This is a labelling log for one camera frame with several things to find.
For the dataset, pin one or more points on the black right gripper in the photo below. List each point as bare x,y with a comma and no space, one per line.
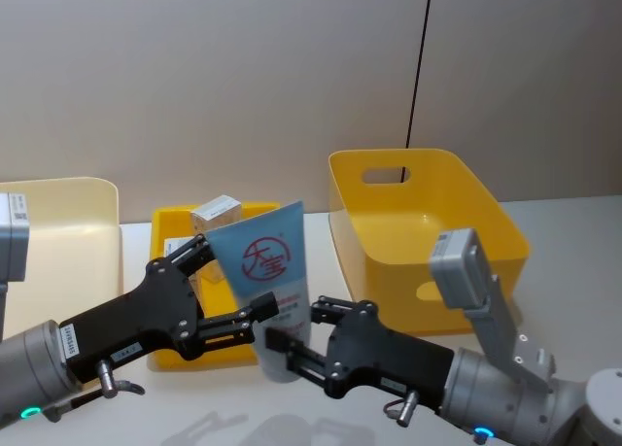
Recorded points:
384,358

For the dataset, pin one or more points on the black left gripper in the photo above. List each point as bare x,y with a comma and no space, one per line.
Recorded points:
141,315

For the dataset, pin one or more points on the small tan carton box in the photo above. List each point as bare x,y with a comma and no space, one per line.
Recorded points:
216,213

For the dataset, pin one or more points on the cream plastic bin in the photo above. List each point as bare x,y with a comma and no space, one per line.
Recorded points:
68,251

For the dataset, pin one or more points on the small yellow plastic tray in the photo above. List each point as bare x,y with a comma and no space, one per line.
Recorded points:
167,222

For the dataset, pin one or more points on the large yellow plastic bin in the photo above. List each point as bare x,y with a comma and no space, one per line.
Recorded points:
408,232

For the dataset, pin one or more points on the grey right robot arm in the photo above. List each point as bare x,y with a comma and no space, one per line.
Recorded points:
486,387

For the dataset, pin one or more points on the blue and white cosmetic tube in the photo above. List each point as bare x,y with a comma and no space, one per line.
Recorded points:
262,261

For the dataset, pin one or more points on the small white flat box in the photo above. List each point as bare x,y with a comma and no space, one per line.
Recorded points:
174,246

